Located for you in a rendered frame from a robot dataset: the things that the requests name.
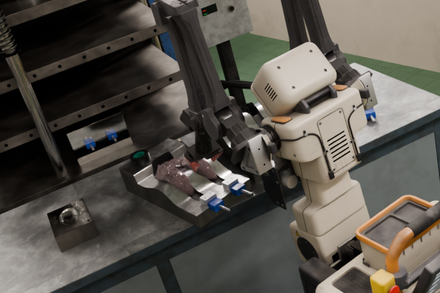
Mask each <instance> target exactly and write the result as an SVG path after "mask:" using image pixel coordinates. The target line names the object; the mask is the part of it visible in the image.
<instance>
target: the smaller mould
mask: <svg viewBox="0 0 440 293"><path fill-rule="evenodd" d="M47 216H48V219H49V222H50V225H51V228H52V232H53V234H54V238H55V240H56V242H57V244H58V246H59V248H60V250H61V252H65V251H67V250H69V249H71V248H73V247H76V246H77V245H80V244H82V243H84V242H86V241H89V240H91V239H93V238H95V237H97V236H99V235H100V234H99V232H98V229H97V227H96V225H95V223H94V220H93V218H92V216H91V214H90V211H89V210H88V207H87V206H86V203H85V201H84V199H83V198H82V199H79V200H77V201H74V202H73V203H70V204H68V205H65V206H63V207H61V208H59V209H56V210H54V211H52V212H50V213H47Z"/></svg>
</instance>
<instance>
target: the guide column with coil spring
mask: <svg viewBox="0 0 440 293"><path fill-rule="evenodd" d="M4 27H6V25H5V24H3V25H2V26H0V29H3V28H4ZM7 31H8V29H7V28H6V30H4V31H2V32H0V35H3V34H5V33H6V32H7ZM8 37H10V34H7V35H5V36H4V37H1V38H0V41H2V40H5V39H7V38H8ZM11 41H12V39H9V40H7V41H5V42H3V43H0V46H4V45H6V44H8V43H10V42H11ZM13 46H14V43H12V44H11V45H9V46H7V47H5V48H2V51H5V50H8V49H9V48H12V47H13ZM15 50H16V48H14V49H13V50H11V51H9V52H6V53H4V54H9V53H11V52H14V51H15ZM5 59H6V61H7V63H8V65H9V67H10V70H11V72H12V75H13V77H14V79H15V81H16V84H17V86H18V88H19V91H20V93H21V95H22V97H23V99H24V102H25V104H26V107H27V109H28V111H29V113H30V115H31V118H32V120H33V123H34V124H35V127H36V129H37V131H38V134H39V136H40V138H41V140H42V142H43V145H44V147H45V150H46V152H47V154H48V157H49V158H50V161H51V163H52V166H53V168H54V170H55V172H56V174H57V177H59V178H61V177H64V176H66V175H67V174H68V173H69V171H68V169H67V167H66V164H65V162H64V159H63V158H62V155H61V153H60V150H59V148H58V145H57V144H56V141H55V139H54V136H53V134H52V132H51V130H50V127H49V125H48V122H47V121H46V118H45V115H44V113H43V110H42V108H41V106H40V104H39V101H38V99H37V96H36V95H35V92H34V90H33V87H32V85H31V82H30V81H29V78H28V76H27V73H26V71H25V69H24V66H23V64H22V62H21V59H20V57H19V55H18V54H16V55H14V56H11V57H9V58H5Z"/></svg>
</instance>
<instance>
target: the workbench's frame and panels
mask: <svg viewBox="0 0 440 293"><path fill-rule="evenodd" d="M359 151H360V153H361V157H362V161H361V162H360V163H359V164H357V165H356V166H354V167H353V168H351V169H349V170H348V172H349V176H350V179H352V180H355V181H358V182H359V184H360V187H361V191H362V194H363V198H364V200H365V205H366V207H367V211H368V214H369V218H370V219H371V218H372V217H374V216H375V215H377V214H378V213H379V212H381V211H382V210H384V209H385V208H387V207H388V206H389V205H391V204H392V203H393V202H395V201H396V200H398V199H399V198H400V197H402V196H406V195H412V196H415V197H417V198H420V199H423V200H424V201H427V202H432V201H440V109H439V110H438V111H435V112H433V113H431V114H429V115H427V116H425V117H422V118H420V119H418V120H416V121H414V122H411V123H410V124H407V125H406V126H403V127H402V128H399V129H397V130H395V131H393V132H391V133H389V134H386V135H384V136H382V137H380V138H378V139H375V140H374V141H371V142H370V143H367V144H366V145H363V146H361V147H359ZM281 186H282V191H283V194H284V198H285V203H286V206H287V210H285V209H283V208H281V207H279V206H278V205H276V204H274V203H273V202H272V200H271V199H270V198H269V196H268V194H267V193H266V192H263V193H262V194H259V195H258V196H255V197H253V198H251V199H249V200H247V201H244V202H242V203H240V204H238V205H236V206H234V207H231V208H230V212H228V211H224V212H223V213H221V214H220V215H219V216H217V217H216V218H215V219H213V220H212V221H211V222H209V223H208V224H206V225H205V226H204V227H202V228H199V227H197V226H195V225H194V226H191V227H190V228H187V229H186V230H183V231H181V232H179V233H177V234H175V235H172V236H170V237H168V238H166V239H164V240H162V241H159V242H158V243H155V244H154V245H151V246H150V247H147V248H145V249H143V250H141V251H139V252H136V253H134V254H132V255H130V256H128V257H126V258H123V259H122V260H119V261H118V262H115V263H114V264H111V265H109V266H107V267H105V268H103V269H100V270H98V271H96V272H94V273H92V274H90V275H87V276H86V277H83V278H82V279H79V280H78V281H75V282H73V283H71V284H69V285H67V286H64V287H62V288H60V289H58V290H56V291H54V292H51V293H304V288H303V284H302V281H301V276H300V273H299V266H301V265H302V264H303V263H304V262H303V260H302V259H301V257H300V256H299V253H298V251H297V248H296V245H295V242H294V240H293V236H292V234H291V230H290V228H289V225H290V224H291V223H292V222H293V221H295V217H294V214H293V211H292V206H293V204H294V203H296V202H297V201H299V200H300V199H302V198H303V197H305V196H306V195H305V193H304V189H303V186H302V183H301V182H299V181H298V182H297V185H296V186H295V187H294V188H288V187H286V186H284V185H282V184H281Z"/></svg>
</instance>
